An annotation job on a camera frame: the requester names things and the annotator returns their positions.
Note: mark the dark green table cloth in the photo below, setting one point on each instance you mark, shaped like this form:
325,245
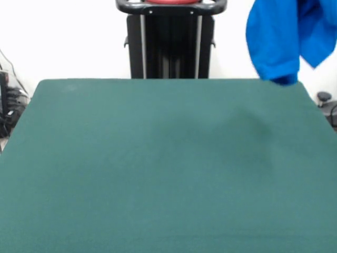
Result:
158,171

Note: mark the black electronics box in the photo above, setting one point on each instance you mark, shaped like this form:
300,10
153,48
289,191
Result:
3,92

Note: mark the blue printed t-shirt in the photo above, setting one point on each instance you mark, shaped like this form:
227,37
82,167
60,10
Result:
276,39

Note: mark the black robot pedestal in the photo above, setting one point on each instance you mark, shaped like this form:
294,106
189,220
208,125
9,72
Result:
168,47

